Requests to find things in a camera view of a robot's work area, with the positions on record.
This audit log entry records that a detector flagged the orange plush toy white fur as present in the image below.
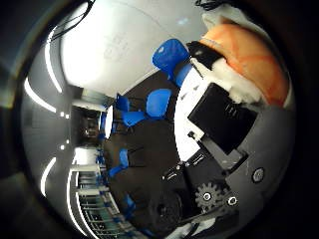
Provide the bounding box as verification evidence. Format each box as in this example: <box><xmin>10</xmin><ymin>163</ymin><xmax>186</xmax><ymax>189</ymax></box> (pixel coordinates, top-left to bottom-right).
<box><xmin>198</xmin><ymin>5</ymin><xmax>294</xmax><ymax>110</ymax></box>

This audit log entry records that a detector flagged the blue chair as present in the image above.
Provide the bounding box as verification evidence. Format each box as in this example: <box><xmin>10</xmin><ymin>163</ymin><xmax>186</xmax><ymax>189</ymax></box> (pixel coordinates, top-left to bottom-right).
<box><xmin>114</xmin><ymin>94</ymin><xmax>132</xmax><ymax>113</ymax></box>
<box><xmin>145</xmin><ymin>88</ymin><xmax>173</xmax><ymax>120</ymax></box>
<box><xmin>152</xmin><ymin>38</ymin><xmax>193</xmax><ymax>89</ymax></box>
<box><xmin>107</xmin><ymin>146</ymin><xmax>131</xmax><ymax>178</ymax></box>
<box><xmin>121</xmin><ymin>111</ymin><xmax>148</xmax><ymax>128</ymax></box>

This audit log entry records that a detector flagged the black cable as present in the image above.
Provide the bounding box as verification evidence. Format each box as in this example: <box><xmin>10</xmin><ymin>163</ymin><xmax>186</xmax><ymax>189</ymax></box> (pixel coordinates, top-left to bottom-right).
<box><xmin>49</xmin><ymin>0</ymin><xmax>98</xmax><ymax>42</ymax></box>

